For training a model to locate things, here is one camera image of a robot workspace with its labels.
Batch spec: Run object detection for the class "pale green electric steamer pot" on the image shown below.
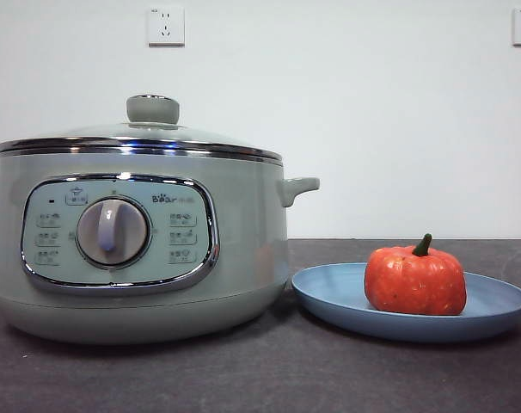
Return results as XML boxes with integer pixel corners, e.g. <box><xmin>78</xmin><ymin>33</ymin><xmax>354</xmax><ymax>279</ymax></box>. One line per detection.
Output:
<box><xmin>0</xmin><ymin>148</ymin><xmax>321</xmax><ymax>346</ymax></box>

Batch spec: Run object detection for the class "orange pumpkin with green stem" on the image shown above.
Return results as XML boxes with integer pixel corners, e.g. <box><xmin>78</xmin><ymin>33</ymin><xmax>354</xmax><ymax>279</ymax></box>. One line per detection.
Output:
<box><xmin>363</xmin><ymin>233</ymin><xmax>468</xmax><ymax>317</ymax></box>

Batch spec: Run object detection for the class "glass lid with green knob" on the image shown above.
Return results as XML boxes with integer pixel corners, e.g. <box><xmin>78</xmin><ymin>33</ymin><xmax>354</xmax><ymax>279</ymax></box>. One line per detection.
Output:
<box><xmin>0</xmin><ymin>93</ymin><xmax>284</xmax><ymax>158</ymax></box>

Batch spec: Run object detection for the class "blue round plate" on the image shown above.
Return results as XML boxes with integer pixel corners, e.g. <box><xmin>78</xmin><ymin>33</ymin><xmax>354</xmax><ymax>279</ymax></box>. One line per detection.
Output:
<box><xmin>290</xmin><ymin>262</ymin><xmax>521</xmax><ymax>344</ymax></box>

